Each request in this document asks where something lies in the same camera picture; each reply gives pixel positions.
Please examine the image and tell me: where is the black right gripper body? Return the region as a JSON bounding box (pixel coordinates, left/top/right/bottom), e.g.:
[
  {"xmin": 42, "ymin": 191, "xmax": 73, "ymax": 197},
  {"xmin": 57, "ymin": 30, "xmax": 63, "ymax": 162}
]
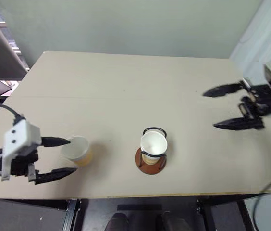
[{"xmin": 238, "ymin": 80, "xmax": 271, "ymax": 119}]

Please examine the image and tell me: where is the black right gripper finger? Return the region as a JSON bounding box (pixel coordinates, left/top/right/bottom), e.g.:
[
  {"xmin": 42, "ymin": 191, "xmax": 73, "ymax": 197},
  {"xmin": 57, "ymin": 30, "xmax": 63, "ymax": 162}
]
[
  {"xmin": 202, "ymin": 81, "xmax": 246, "ymax": 98},
  {"xmin": 213, "ymin": 115, "xmax": 265, "ymax": 131}
]

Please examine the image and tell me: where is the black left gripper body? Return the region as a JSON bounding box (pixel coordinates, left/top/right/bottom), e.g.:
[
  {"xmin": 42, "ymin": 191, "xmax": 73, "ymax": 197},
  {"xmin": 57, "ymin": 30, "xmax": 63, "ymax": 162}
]
[{"xmin": 10, "ymin": 143, "xmax": 40, "ymax": 185}]

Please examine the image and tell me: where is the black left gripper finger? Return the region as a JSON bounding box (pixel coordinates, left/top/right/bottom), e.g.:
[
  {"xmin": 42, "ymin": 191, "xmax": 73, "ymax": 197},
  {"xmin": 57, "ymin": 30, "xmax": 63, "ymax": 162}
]
[
  {"xmin": 41, "ymin": 136, "xmax": 71, "ymax": 148},
  {"xmin": 35, "ymin": 167, "xmax": 78, "ymax": 186}
]

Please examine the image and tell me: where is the white paper cup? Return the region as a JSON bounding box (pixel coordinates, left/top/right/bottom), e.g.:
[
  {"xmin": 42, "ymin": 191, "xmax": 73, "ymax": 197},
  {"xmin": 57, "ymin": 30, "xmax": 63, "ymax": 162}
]
[
  {"xmin": 61, "ymin": 135, "xmax": 94, "ymax": 167},
  {"xmin": 140, "ymin": 131, "xmax": 169, "ymax": 166}
]

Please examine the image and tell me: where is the black floor mat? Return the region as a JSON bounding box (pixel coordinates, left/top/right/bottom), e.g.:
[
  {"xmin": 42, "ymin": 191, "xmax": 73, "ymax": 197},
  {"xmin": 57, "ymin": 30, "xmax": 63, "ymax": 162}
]
[{"xmin": 0, "ymin": 199, "xmax": 69, "ymax": 231}]

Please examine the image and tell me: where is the dark rounded shape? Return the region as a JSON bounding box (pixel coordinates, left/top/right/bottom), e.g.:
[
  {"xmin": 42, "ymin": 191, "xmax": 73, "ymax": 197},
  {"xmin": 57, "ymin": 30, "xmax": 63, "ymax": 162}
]
[{"xmin": 105, "ymin": 212, "xmax": 130, "ymax": 231}]

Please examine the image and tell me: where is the black tape strip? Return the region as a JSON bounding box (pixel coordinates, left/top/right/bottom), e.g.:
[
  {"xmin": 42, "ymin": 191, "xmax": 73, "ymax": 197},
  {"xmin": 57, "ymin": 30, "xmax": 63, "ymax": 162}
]
[{"xmin": 117, "ymin": 204, "xmax": 163, "ymax": 212}]

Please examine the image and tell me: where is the grey shelf rack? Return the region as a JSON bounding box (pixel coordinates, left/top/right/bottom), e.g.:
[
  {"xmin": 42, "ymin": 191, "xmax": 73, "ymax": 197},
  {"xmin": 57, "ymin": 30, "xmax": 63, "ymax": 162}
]
[{"xmin": 0, "ymin": 20, "xmax": 31, "ymax": 71}]

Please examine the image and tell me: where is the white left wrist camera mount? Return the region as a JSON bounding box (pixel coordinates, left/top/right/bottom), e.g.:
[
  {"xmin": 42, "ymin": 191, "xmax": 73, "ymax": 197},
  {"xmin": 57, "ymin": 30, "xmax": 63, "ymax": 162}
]
[{"xmin": 0, "ymin": 119, "xmax": 42, "ymax": 181}]

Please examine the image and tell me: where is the black table frame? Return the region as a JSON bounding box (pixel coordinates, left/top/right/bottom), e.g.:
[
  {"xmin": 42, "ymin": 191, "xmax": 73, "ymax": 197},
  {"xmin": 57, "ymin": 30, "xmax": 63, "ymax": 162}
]
[{"xmin": 0, "ymin": 192, "xmax": 263, "ymax": 231}]

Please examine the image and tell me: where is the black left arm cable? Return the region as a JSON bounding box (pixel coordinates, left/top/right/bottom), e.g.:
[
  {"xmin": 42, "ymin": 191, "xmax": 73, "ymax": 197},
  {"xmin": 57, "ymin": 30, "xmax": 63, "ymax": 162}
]
[{"xmin": 0, "ymin": 103, "xmax": 26, "ymax": 126}]

